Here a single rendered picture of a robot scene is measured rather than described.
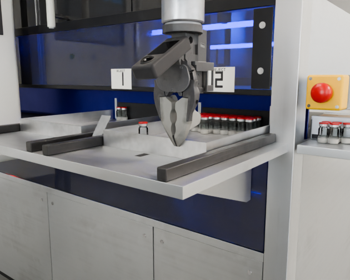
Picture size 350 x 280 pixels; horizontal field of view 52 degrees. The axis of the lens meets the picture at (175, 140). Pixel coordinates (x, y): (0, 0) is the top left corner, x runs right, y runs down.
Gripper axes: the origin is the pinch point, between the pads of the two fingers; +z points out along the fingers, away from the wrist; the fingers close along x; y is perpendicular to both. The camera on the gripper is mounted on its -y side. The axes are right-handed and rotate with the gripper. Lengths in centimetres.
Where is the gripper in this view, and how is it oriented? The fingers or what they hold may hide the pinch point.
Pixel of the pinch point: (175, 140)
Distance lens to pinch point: 65.1
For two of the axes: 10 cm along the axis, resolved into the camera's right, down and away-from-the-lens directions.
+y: 6.0, -1.3, 7.9
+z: 0.0, 9.9, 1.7
